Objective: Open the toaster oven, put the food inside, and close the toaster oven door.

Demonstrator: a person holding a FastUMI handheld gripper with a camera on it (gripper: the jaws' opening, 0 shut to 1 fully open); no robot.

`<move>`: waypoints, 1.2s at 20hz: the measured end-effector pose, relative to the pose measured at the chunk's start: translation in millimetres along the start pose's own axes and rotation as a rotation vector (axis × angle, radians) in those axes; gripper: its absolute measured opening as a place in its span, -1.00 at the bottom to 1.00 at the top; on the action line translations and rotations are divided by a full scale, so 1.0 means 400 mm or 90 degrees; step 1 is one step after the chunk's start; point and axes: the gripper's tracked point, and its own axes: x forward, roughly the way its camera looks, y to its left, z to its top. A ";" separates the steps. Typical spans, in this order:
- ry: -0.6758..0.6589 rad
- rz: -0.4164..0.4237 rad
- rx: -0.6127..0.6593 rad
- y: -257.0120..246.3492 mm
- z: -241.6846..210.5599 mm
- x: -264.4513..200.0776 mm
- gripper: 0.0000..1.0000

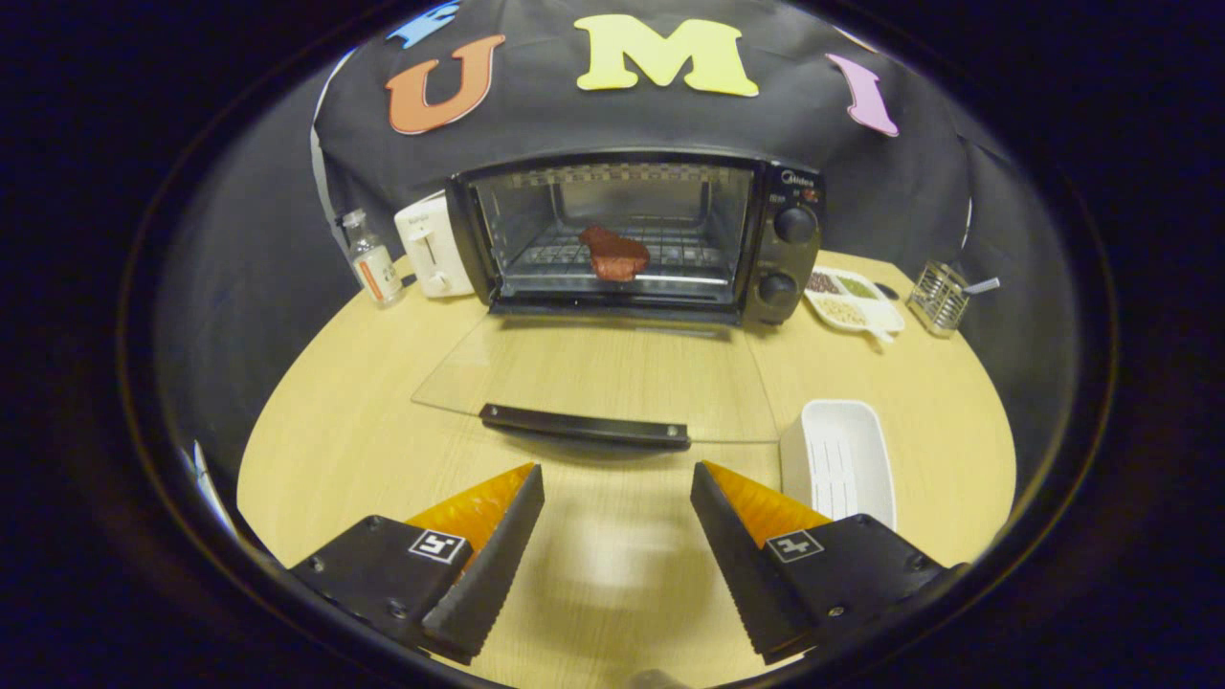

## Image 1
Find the white divided plate with beans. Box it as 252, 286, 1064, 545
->
804, 267, 906, 344

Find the white rectangular tray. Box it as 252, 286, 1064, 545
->
778, 399, 898, 530

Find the black toaster oven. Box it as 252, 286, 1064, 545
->
412, 148, 826, 453

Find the brown meat piece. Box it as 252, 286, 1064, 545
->
579, 225, 651, 283

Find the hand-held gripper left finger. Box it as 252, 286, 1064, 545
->
287, 463, 546, 666

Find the metal wire utensil holder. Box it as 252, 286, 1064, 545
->
905, 260, 969, 339

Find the clear glass bottle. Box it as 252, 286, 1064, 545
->
341, 210, 407, 309

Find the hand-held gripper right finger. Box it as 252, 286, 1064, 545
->
690, 460, 968, 666

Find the white bread toaster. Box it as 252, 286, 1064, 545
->
393, 190, 477, 300

